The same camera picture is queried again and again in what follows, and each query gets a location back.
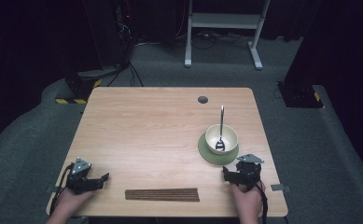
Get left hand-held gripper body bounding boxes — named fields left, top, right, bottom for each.
left=65, top=157, right=93, bottom=196

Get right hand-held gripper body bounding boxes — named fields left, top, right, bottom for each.
left=235, top=153, right=265, bottom=191

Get cream ceramic bowl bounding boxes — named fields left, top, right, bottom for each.
left=204, top=123, right=239, bottom=156

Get brown wooden chopstick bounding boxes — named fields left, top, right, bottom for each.
left=125, top=190, right=200, bottom=196
left=125, top=193, right=201, bottom=200
left=125, top=188, right=200, bottom=193

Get person's right hand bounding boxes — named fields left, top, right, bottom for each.
left=230, top=180, right=267, bottom=218

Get person's left hand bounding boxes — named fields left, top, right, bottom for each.
left=49, top=188, right=94, bottom=218

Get green round plate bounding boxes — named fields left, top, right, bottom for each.
left=197, top=133, right=240, bottom=166

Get metal spoon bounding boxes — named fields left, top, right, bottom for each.
left=215, top=105, right=227, bottom=152

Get black box on floor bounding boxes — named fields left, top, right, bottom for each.
left=276, top=80, right=325, bottom=109

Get black stand with striped base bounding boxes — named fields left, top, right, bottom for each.
left=55, top=66, right=104, bottom=105

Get dark equipment rack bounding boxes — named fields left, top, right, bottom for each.
left=101, top=0, right=137, bottom=68

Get white metal stand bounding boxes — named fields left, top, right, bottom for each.
left=184, top=0, right=272, bottom=71

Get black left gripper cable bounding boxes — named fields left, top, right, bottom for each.
left=49, top=163, right=75, bottom=217

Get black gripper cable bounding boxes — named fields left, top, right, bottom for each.
left=49, top=163, right=75, bottom=217
left=240, top=169, right=269, bottom=224

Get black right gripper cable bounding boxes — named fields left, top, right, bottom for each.
left=240, top=169, right=269, bottom=224

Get black floor cables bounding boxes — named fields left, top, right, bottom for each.
left=106, top=59, right=145, bottom=88

